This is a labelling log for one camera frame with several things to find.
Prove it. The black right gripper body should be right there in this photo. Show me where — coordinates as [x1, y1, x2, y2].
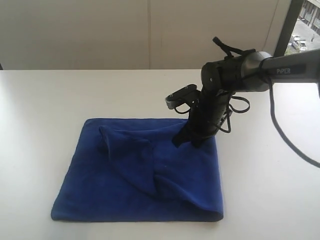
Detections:
[186, 100, 232, 140]

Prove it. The blue towel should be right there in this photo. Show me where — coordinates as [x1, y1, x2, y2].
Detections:
[50, 118, 224, 222]

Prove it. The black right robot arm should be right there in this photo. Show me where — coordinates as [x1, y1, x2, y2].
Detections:
[165, 49, 320, 147]

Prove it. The black window frame post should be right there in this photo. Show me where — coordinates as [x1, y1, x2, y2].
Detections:
[273, 0, 304, 57]

